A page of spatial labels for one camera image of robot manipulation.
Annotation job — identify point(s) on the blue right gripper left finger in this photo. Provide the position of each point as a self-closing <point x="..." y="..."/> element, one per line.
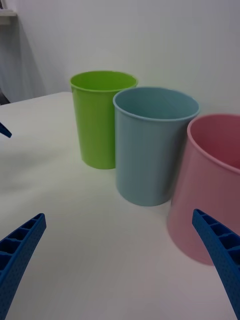
<point x="17" y="260"/>

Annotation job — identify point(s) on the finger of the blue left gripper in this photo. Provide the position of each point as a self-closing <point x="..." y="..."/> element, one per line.
<point x="5" y="131"/>

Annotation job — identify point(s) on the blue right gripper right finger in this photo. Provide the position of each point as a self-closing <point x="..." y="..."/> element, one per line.
<point x="222" y="255"/>

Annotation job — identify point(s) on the pink plastic bin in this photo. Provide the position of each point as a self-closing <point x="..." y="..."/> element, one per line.
<point x="200" y="190"/>

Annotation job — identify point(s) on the green plastic bin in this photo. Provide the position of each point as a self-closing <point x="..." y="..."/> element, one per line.
<point x="95" y="130"/>

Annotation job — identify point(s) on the pale blue plastic bin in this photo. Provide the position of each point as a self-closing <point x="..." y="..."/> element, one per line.
<point x="145" y="162"/>

